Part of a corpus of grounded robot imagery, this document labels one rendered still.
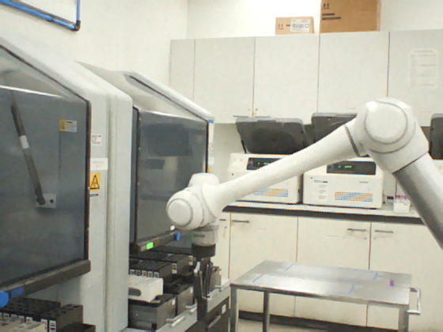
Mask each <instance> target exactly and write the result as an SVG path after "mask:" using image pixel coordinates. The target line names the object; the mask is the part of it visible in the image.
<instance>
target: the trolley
mask: <svg viewBox="0 0 443 332"><path fill-rule="evenodd" d="M411 279H412V274H397V273H389V272H381V271H374V270H360V269H351V268H345V267H337V266H322V265H314V264H307V263H299V262H284V261H277V260H269V259H266V260H264V261H263V262H261V263H260V264H259V265H257V266H255V267H254V268H252V269H251V270H249V271H248V272H246V273H245V274H243V275H241V276H240V277H238V278H237V279H236V280H234V281H232V282H230V288H231V303H230V329H229V332H238V319H239V292H240V289H244V290H251V291H257V292H264V295H263V332H270V309H271V293H275V294H282V295H288V296H300V297H306V298H313V299H319V300H330V301H337V302H343V303H349V304H361V305H367V304H368V305H374V306H380V307H392V308H398V309H399V329H398V332H408V319H409V315H417V316H420V311H421V289H420V288H415V287H411ZM390 280H393V281H394V285H391V286H390ZM411 292H416V293H417V307H416V310H411V309H410V299H411Z"/></svg>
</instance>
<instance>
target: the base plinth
mask: <svg viewBox="0 0 443 332"><path fill-rule="evenodd" d="M239 319H246V320H252V321H258V322H262V321H263V313H260V312H254V311H242V310H239ZM270 323H275V324H281V325H287V326H298V327H303V328H309V329H315V330H332V331H338V332H398V330H394V329H388V328H382V327H375V326H367V325H366V326H360V325H354V324H348V323H332V322H326V321H320V320H314V319H304V318H298V317H295V316H294V317H292V316H285V315H273V314H270Z"/></svg>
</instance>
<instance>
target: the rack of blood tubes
mask: <svg viewBox="0 0 443 332"><path fill-rule="evenodd" d="M158 294H160V295H161V294H163V279H162V278H155V277H143V276H135V275H129V290H128V298H129V299H135V300H146V301H148V302H150V301H151V300H153V299H155V298H156V296H157V295H158Z"/></svg>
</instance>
